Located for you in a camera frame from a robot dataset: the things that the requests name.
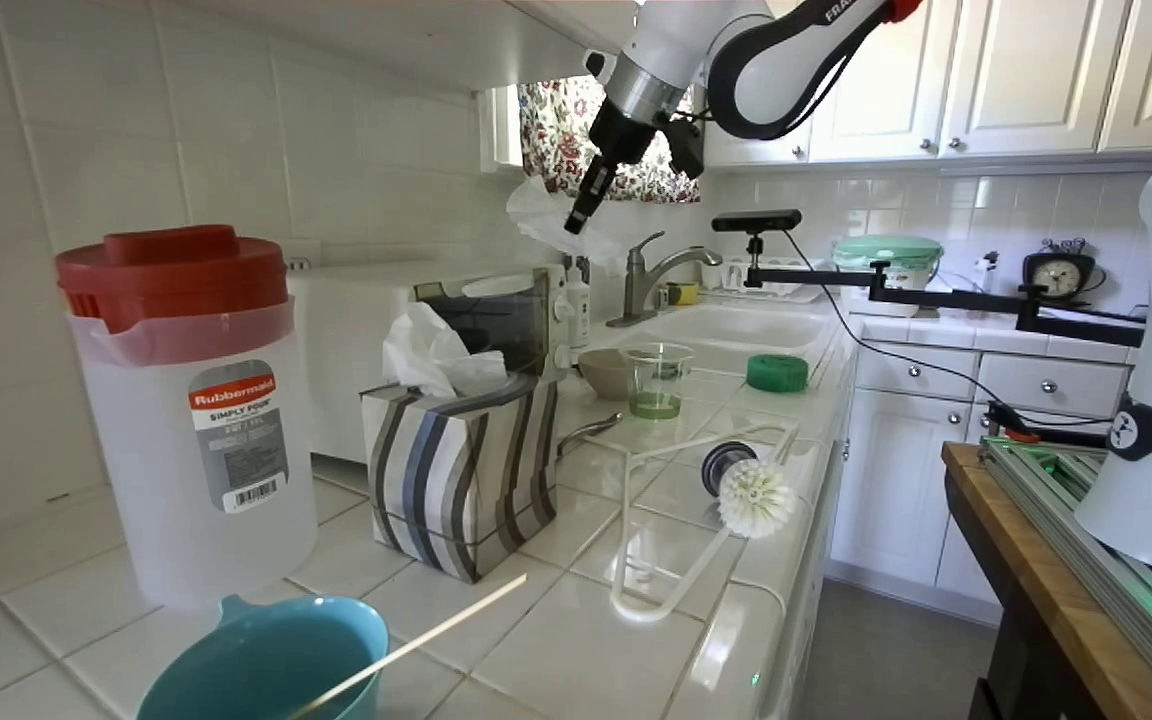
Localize black wrist cable mount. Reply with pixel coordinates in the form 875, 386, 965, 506
658, 110, 710, 179

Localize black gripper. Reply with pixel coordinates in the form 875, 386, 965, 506
561, 98, 658, 234

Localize black camera cable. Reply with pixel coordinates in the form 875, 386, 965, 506
780, 230, 1113, 441

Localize round green scrubber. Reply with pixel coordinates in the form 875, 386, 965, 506
745, 353, 810, 394

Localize pale green bowl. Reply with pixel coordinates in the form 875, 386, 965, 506
829, 230, 947, 288

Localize metal sink faucet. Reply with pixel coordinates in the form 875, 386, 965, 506
602, 229, 728, 330

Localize black bar camera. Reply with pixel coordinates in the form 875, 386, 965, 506
708, 202, 803, 238

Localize striped fabric tissue box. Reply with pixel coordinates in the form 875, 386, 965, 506
356, 371, 564, 587

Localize metal spoon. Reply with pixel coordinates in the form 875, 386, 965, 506
550, 404, 633, 453

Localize white lower cabinets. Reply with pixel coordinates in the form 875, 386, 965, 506
824, 316, 1141, 611

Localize teal plastic bowl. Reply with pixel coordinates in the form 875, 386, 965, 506
130, 591, 395, 720

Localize grey bowl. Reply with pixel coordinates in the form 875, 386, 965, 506
570, 348, 638, 404

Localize white tissue in box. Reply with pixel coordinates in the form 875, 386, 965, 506
375, 298, 512, 404

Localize clear soap bottle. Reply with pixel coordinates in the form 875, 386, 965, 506
550, 251, 596, 362

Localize thin pale stick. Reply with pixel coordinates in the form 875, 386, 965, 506
285, 571, 532, 720

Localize round dial kitchen scale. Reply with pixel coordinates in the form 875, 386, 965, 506
1016, 234, 1113, 305

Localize glass cup with green liquid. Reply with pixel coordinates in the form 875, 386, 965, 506
620, 338, 691, 423

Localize clear pitcher with red lid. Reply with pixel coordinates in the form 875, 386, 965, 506
51, 220, 324, 611

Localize wooden table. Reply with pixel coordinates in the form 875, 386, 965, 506
940, 441, 1152, 720

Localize white sink basin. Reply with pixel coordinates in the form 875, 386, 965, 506
627, 296, 849, 367

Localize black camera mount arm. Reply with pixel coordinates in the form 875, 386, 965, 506
738, 230, 1152, 353

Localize green metal rail frame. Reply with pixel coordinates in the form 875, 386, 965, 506
976, 430, 1152, 712

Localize white upper wall cabinets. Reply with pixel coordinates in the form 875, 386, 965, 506
698, 0, 1152, 171

